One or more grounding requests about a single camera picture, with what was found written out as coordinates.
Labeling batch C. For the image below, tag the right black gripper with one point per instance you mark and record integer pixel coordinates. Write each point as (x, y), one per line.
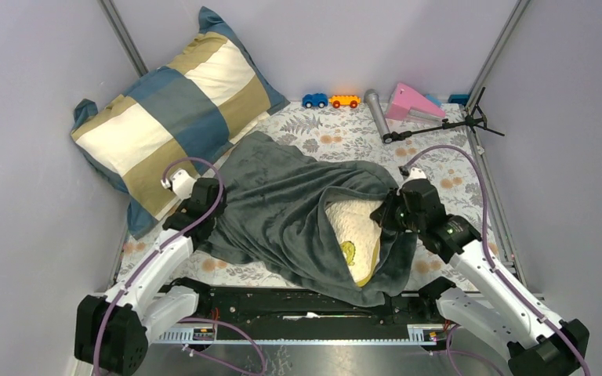
(383, 215)

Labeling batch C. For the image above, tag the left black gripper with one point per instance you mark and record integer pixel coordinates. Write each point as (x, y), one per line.
(220, 211)

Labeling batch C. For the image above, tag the cream pillow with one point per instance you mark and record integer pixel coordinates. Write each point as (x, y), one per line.
(358, 236)

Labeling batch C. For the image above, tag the zebra and grey pillowcase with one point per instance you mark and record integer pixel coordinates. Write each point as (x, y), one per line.
(275, 214)

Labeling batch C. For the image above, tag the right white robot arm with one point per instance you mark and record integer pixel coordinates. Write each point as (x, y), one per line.
(532, 338)

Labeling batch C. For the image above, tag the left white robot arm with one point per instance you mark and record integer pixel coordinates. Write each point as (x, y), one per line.
(114, 330)

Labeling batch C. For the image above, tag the blue yellow checked pillow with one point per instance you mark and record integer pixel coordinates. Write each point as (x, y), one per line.
(190, 111)

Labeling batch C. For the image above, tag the floral table cloth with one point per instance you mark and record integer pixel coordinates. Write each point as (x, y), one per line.
(346, 135)

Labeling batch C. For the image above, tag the black mini tripod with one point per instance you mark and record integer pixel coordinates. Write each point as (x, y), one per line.
(474, 118)

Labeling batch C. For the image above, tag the pink triangular block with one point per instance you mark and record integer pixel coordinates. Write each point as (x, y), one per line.
(405, 102)

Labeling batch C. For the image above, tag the blue block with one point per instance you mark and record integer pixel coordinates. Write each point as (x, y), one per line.
(460, 99)

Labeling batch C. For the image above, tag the grey microphone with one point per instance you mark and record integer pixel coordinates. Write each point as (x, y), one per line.
(371, 99)

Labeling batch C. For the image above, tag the orange toy car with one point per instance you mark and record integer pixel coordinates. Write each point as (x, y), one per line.
(344, 101)

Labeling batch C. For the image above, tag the blue toy car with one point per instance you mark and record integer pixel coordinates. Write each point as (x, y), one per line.
(312, 100)

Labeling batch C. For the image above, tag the white slotted cable duct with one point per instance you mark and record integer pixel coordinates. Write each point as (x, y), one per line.
(351, 334)

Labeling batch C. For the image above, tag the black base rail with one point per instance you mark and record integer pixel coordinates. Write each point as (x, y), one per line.
(243, 308)

